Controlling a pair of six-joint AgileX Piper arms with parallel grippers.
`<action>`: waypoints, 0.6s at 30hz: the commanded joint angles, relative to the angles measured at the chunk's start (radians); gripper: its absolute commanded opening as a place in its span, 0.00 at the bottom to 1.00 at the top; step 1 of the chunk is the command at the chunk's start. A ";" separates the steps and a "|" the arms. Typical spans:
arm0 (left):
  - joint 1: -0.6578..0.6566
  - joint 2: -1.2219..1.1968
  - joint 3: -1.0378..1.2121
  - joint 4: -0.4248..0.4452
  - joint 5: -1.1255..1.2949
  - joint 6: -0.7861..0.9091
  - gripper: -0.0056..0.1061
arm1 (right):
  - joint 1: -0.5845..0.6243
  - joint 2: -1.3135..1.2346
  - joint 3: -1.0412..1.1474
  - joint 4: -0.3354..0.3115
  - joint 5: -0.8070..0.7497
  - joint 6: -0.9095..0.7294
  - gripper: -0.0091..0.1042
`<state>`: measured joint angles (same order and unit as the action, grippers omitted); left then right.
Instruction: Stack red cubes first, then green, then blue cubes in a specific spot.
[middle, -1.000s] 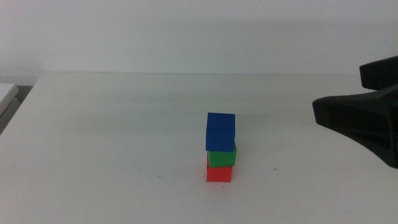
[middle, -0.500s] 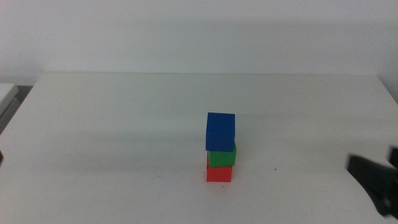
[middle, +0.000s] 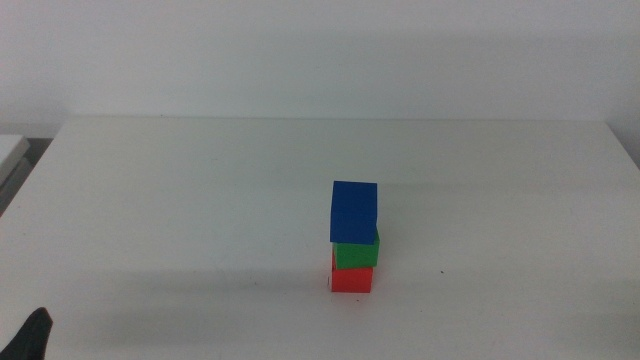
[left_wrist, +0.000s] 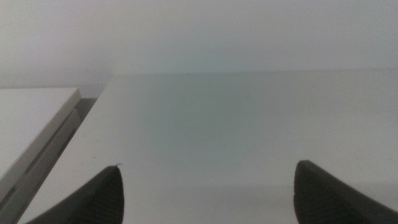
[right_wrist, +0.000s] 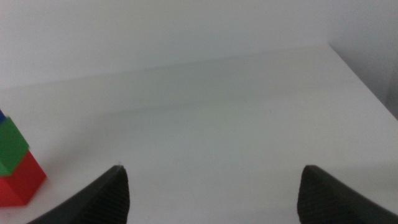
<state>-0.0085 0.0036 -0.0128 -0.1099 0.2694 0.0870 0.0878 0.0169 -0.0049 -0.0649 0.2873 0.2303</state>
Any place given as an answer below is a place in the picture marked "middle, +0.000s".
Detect blue cube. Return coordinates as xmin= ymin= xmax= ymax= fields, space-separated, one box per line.
xmin=329 ymin=180 xmax=379 ymax=246

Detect white side table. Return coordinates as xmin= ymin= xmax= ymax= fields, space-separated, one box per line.
xmin=0 ymin=133 xmax=34 ymax=215

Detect red cube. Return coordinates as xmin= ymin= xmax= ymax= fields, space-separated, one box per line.
xmin=330 ymin=249 xmax=375 ymax=294

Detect green cube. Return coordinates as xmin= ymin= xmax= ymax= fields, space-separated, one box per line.
xmin=332 ymin=229 xmax=381 ymax=271

